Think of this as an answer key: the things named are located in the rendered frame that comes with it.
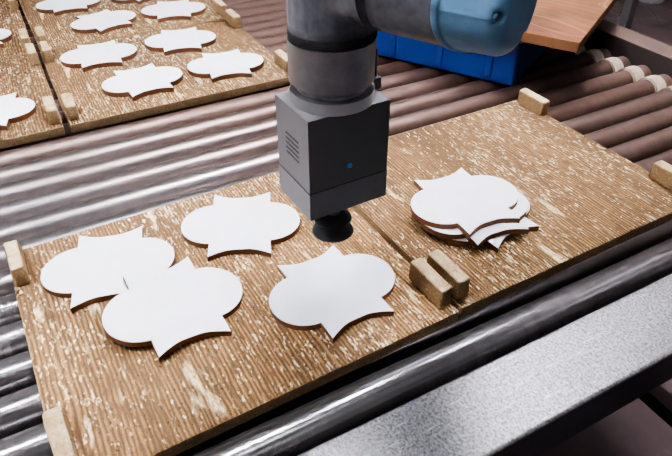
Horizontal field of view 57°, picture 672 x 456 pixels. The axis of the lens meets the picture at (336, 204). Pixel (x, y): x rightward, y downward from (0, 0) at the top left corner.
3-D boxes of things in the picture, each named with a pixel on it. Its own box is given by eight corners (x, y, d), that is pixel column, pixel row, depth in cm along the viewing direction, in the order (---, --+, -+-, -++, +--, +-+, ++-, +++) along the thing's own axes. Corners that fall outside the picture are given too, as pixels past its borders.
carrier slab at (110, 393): (458, 321, 68) (459, 311, 67) (68, 507, 51) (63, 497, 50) (306, 171, 92) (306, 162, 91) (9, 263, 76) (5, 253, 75)
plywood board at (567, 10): (634, -22, 137) (637, -31, 136) (577, 53, 103) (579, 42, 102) (427, -52, 158) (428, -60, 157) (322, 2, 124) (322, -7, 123)
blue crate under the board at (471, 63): (560, 36, 136) (570, -10, 130) (514, 89, 115) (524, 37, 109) (430, 11, 149) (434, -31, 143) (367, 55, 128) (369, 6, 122)
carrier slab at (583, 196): (697, 208, 85) (701, 199, 84) (460, 318, 68) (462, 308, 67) (517, 106, 109) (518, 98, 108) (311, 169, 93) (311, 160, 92)
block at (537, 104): (548, 115, 103) (551, 100, 102) (540, 118, 103) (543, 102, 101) (523, 101, 108) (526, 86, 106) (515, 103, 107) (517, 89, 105)
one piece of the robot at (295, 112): (331, 19, 61) (332, 161, 70) (247, 36, 57) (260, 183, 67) (403, 61, 52) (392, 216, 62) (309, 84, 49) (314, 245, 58)
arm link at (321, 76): (271, 29, 53) (352, 13, 56) (274, 79, 56) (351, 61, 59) (313, 59, 48) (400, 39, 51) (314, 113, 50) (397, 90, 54)
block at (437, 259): (469, 295, 69) (472, 277, 67) (456, 301, 68) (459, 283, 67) (436, 264, 73) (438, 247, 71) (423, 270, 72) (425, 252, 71)
